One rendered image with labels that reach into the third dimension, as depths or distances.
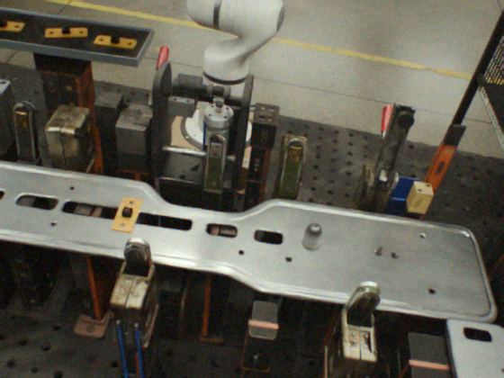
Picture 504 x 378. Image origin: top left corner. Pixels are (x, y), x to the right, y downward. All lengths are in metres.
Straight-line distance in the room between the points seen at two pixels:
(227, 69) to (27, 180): 0.55
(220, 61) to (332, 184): 0.50
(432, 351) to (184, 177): 0.58
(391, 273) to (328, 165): 0.71
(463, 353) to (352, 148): 0.94
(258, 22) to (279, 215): 0.47
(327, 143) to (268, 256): 0.83
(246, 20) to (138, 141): 0.39
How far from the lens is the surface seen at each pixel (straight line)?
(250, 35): 1.26
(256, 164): 1.08
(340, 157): 1.65
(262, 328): 0.85
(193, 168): 1.12
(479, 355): 0.92
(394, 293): 0.93
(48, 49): 1.15
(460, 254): 1.05
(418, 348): 0.91
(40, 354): 1.18
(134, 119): 1.07
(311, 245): 0.94
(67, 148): 1.07
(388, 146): 1.00
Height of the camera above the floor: 1.71
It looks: 44 degrees down
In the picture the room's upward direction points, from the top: 8 degrees clockwise
